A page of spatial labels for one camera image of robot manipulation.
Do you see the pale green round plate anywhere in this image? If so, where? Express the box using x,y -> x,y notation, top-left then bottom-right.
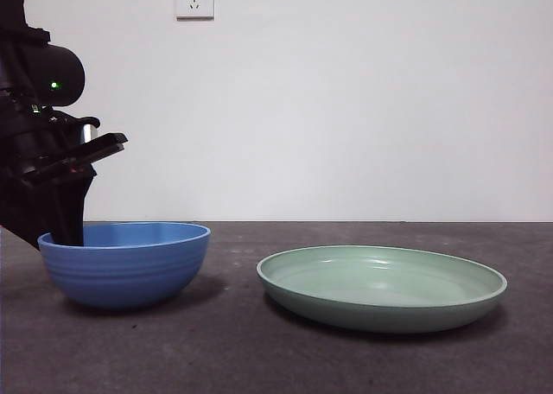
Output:
256,245 -> 509,335

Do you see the blue ribbed bowl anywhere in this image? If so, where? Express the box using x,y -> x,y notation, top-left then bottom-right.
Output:
36,221 -> 213,312

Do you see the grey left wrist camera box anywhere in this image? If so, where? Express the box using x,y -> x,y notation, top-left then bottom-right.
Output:
79,118 -> 100,146

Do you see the white wall power socket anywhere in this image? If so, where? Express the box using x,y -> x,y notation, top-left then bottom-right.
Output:
175,0 -> 215,22

